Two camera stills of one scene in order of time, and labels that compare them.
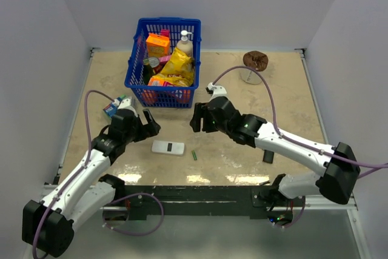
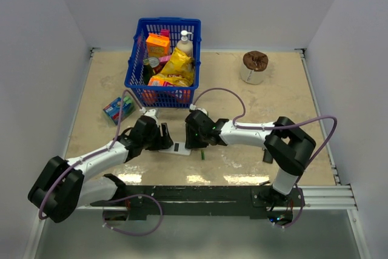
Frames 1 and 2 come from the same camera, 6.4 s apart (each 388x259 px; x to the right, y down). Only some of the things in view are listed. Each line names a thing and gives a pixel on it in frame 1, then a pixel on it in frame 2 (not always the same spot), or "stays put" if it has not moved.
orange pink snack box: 158,82 stays put
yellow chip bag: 179,71 stays put
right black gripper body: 211,126 → 203,134
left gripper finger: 153,127 → 166,141
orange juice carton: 157,45 stays put
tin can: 154,63 stays put
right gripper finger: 195,122 → 193,139
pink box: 165,32 stays put
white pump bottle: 185,44 stays put
